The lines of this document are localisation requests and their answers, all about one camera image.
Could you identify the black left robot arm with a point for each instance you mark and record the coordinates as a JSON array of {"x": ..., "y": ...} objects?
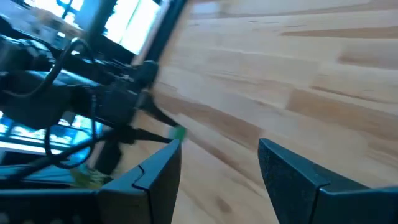
[{"x": 31, "y": 102}]

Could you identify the small potted green plant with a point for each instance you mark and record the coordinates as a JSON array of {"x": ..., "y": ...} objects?
[{"x": 88, "y": 179}]

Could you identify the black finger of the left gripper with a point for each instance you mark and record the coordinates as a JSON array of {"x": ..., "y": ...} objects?
[
  {"x": 157, "y": 113},
  {"x": 143, "y": 137}
]

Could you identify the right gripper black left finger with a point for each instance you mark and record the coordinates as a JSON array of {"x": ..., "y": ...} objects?
[{"x": 155, "y": 186}]

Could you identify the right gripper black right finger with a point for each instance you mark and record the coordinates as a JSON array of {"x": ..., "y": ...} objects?
[{"x": 295, "y": 193}]

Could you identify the long green block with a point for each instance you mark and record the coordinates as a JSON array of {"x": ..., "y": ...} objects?
[{"x": 178, "y": 133}]

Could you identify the large window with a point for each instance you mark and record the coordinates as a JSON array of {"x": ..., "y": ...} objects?
[{"x": 133, "y": 25}]

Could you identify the black table frame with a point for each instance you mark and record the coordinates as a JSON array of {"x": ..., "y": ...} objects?
[{"x": 169, "y": 28}]

